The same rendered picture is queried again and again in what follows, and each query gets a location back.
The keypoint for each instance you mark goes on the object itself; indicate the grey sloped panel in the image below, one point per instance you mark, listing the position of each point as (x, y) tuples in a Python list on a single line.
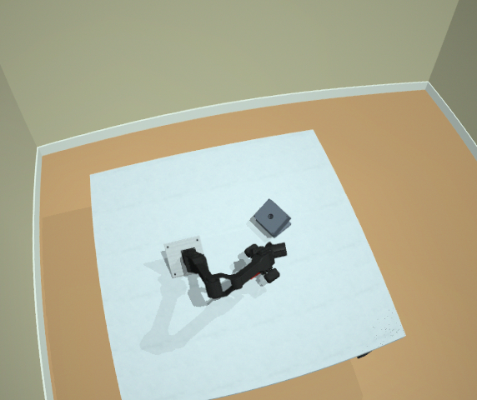
[(272, 218)]

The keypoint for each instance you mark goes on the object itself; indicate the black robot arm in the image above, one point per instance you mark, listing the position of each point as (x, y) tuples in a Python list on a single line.
[(262, 259)]

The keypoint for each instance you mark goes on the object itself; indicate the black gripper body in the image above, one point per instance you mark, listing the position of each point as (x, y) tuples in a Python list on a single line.
[(270, 275)]

